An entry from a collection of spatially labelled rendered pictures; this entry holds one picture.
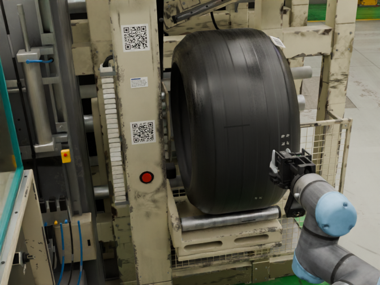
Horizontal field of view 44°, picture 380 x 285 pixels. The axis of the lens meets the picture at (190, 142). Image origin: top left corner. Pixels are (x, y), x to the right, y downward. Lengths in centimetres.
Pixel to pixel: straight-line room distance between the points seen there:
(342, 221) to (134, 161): 75
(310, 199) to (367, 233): 221
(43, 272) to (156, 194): 44
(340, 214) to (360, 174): 289
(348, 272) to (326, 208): 12
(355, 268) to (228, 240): 71
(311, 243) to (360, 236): 217
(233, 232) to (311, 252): 64
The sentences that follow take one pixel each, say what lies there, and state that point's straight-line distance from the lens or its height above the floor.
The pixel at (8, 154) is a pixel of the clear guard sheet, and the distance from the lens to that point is 110.
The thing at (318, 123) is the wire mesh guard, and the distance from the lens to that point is 209.
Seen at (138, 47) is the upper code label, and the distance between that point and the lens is 136.
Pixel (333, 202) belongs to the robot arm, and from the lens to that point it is 93.
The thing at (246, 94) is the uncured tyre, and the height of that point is 137.
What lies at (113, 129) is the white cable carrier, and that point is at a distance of 145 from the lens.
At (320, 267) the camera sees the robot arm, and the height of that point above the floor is 119.
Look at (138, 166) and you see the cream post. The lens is 150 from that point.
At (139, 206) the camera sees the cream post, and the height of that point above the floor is 96.
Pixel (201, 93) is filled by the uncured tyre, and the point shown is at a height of 137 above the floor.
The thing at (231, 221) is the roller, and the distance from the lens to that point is 158.
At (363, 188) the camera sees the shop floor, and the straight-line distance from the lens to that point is 365.
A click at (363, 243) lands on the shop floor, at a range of 309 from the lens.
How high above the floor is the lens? 181
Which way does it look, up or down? 26 degrees down
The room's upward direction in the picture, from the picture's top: 2 degrees counter-clockwise
